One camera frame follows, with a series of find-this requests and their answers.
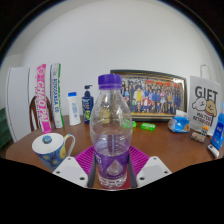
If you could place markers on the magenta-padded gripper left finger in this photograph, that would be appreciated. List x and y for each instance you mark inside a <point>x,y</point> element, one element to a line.
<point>71,170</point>

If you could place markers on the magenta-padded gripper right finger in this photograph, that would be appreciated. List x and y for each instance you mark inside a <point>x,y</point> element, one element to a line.
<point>155,170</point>

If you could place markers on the clear purple-capped water bottle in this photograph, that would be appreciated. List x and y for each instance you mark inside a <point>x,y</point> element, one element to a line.
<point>110,133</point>

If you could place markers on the blue yellow painted mug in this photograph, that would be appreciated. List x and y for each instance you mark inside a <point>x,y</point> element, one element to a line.
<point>50,148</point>

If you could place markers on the small green box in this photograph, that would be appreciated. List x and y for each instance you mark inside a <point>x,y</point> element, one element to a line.
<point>134,124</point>
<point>148,126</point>

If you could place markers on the blue white tissue pack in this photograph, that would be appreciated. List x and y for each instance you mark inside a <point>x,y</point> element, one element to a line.
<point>179,124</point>

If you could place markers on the small brown orange box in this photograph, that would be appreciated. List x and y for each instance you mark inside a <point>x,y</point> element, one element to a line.
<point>199,134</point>

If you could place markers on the white bottle with blue cap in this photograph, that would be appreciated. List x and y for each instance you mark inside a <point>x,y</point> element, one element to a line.
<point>74,110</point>

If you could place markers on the small white remote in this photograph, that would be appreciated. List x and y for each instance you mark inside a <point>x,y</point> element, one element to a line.
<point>213,150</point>

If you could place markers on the dark blue pump bottle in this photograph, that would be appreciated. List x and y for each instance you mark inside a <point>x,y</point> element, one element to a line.
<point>87,106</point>

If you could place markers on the brown wooden chair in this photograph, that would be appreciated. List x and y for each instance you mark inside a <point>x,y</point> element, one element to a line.
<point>33,113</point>

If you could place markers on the white green shuttlecock tube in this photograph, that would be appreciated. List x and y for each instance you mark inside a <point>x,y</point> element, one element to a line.
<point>57,100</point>

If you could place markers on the framed group photo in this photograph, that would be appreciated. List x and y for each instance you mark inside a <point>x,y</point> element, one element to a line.
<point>153,96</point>

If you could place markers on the white paper gift bag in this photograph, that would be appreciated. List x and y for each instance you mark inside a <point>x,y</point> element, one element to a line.
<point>203,100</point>

